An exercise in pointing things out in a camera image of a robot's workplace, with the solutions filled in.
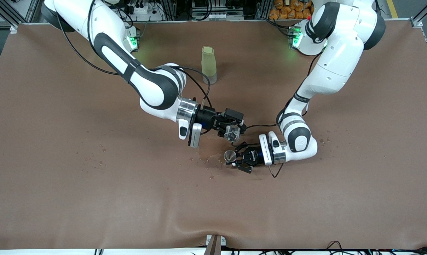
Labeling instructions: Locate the grey metal table bracket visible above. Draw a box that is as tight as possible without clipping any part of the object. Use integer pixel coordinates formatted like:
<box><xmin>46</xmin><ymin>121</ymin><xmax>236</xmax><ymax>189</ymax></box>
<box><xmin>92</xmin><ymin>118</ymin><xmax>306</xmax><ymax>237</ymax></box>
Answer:
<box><xmin>206</xmin><ymin>234</ymin><xmax>226</xmax><ymax>247</ymax></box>

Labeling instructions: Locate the orange snack bag pile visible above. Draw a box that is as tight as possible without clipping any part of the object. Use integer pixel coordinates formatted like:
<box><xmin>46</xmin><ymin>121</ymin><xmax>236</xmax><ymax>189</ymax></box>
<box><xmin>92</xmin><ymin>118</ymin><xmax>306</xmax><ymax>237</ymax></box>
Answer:
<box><xmin>269</xmin><ymin>0</ymin><xmax>316</xmax><ymax>20</ymax></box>

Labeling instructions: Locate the green bottle with clear base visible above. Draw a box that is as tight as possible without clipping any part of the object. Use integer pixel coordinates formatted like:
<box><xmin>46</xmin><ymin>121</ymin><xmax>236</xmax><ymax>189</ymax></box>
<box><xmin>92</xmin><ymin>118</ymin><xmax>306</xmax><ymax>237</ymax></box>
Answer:
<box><xmin>201</xmin><ymin>46</ymin><xmax>218</xmax><ymax>85</ymax></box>

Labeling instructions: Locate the spilled liquid puddle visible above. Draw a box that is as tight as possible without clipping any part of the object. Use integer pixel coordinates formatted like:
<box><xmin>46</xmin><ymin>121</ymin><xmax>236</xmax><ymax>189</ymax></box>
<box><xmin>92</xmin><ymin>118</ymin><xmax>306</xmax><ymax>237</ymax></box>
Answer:
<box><xmin>199</xmin><ymin>140</ymin><xmax>231</xmax><ymax>164</ymax></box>

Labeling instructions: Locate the grey equipment box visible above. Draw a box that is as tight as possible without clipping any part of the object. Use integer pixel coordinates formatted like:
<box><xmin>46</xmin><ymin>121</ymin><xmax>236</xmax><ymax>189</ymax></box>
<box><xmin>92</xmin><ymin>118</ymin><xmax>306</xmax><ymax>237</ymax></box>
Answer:
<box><xmin>191</xmin><ymin>0</ymin><xmax>245</xmax><ymax>21</ymax></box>

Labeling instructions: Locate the brown support strut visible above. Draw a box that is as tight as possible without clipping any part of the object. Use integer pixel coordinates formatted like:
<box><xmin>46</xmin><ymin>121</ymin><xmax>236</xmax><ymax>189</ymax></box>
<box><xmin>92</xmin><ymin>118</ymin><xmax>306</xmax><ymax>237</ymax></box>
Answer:
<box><xmin>204</xmin><ymin>235</ymin><xmax>222</xmax><ymax>255</ymax></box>

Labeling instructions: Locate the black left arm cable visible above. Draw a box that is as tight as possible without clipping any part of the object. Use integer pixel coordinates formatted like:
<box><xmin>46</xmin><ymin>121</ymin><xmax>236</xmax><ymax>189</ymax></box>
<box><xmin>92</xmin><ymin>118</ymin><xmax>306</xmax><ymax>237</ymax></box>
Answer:
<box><xmin>231</xmin><ymin>53</ymin><xmax>323</xmax><ymax>178</ymax></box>

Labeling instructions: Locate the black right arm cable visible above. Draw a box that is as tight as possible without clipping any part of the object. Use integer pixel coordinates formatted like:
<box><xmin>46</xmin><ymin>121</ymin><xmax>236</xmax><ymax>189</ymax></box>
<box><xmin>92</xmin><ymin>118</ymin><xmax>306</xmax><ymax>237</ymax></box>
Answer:
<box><xmin>56</xmin><ymin>0</ymin><xmax>212</xmax><ymax>108</ymax></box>

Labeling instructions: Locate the clear glass beaker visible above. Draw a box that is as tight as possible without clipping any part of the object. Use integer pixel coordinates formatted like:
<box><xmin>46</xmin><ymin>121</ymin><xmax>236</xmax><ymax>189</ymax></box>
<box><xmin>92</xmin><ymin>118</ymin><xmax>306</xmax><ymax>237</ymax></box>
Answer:
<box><xmin>225</xmin><ymin>124</ymin><xmax>241</xmax><ymax>143</ymax></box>

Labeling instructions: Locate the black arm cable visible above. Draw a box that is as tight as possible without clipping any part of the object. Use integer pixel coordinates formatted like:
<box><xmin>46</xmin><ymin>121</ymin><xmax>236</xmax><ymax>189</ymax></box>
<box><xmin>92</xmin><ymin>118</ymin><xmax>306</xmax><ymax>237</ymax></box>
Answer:
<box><xmin>56</xmin><ymin>0</ymin><xmax>212</xmax><ymax>108</ymax></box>
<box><xmin>231</xmin><ymin>53</ymin><xmax>323</xmax><ymax>178</ymax></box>

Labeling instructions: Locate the brown table mat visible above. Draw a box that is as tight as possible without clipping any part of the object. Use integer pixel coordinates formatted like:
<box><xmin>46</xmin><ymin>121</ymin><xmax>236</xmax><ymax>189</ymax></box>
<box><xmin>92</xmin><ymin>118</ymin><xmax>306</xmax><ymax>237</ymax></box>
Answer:
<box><xmin>0</xmin><ymin>19</ymin><xmax>427</xmax><ymax>250</ymax></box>

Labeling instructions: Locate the aluminium frame profile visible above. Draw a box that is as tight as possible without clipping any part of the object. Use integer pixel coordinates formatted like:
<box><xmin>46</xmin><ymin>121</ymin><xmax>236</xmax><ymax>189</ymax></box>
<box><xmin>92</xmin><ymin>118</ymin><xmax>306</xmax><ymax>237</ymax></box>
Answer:
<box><xmin>410</xmin><ymin>0</ymin><xmax>427</xmax><ymax>29</ymax></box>
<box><xmin>0</xmin><ymin>0</ymin><xmax>44</xmax><ymax>29</ymax></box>

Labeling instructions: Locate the white power strip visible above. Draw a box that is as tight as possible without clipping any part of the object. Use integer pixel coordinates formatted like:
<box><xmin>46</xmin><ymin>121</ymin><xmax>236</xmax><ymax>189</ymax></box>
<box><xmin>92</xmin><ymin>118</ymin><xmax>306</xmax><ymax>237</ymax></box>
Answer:
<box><xmin>123</xmin><ymin>3</ymin><xmax>164</xmax><ymax>22</ymax></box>

